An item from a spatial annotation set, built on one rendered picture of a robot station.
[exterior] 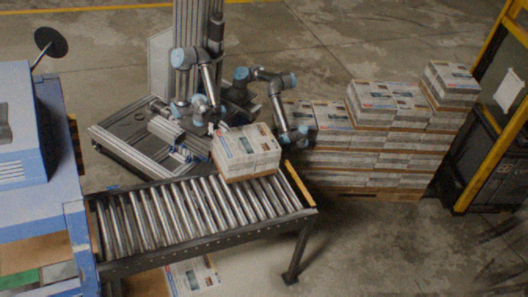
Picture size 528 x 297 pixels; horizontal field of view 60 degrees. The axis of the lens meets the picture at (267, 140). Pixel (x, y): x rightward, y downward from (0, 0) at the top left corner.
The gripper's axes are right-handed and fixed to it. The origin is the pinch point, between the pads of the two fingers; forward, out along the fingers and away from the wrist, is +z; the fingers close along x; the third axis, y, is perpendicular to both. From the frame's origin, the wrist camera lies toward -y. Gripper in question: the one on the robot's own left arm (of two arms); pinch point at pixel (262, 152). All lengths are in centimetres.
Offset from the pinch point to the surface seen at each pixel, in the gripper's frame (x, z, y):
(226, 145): 11.8, 34.8, 25.6
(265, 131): 5.4, 4.9, 25.7
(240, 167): 23.7, 28.5, 15.5
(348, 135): 0, -74, 0
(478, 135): 19, -205, -12
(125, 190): 11, 99, 2
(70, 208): 81, 129, 77
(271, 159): 23.9, 7.1, 17.3
